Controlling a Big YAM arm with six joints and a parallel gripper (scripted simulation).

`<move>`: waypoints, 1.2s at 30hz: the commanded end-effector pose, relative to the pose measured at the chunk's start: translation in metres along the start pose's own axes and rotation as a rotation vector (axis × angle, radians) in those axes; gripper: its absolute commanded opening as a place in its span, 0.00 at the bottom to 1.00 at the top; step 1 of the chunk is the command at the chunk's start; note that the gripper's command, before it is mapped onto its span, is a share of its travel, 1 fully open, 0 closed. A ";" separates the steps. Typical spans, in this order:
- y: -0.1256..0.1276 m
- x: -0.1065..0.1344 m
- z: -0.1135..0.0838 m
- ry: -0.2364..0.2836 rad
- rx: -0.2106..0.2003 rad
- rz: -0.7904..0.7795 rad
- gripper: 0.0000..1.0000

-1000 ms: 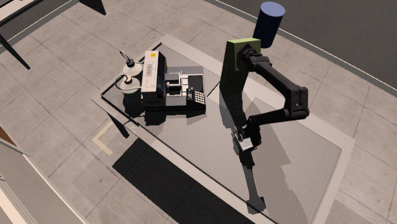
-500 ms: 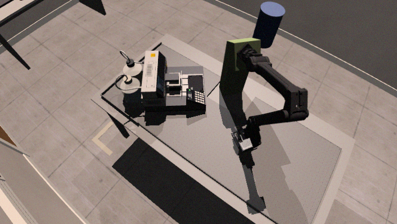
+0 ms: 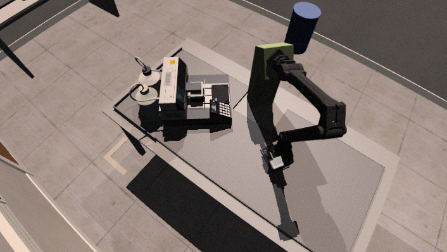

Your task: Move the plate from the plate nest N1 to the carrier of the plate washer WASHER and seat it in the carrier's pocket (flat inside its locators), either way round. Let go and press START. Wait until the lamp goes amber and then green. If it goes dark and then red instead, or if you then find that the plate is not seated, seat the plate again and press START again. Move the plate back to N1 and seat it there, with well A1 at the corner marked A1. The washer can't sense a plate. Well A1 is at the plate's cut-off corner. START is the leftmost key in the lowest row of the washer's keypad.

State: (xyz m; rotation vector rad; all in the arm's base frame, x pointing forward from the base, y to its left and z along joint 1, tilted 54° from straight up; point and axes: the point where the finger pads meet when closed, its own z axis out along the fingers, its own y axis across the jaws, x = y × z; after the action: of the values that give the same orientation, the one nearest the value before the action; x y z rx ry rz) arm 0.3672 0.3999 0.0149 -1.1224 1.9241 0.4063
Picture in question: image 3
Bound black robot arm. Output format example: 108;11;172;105
267;49;347;166

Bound white well plate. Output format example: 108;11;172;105
270;156;284;169

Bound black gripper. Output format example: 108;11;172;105
265;145;278;161

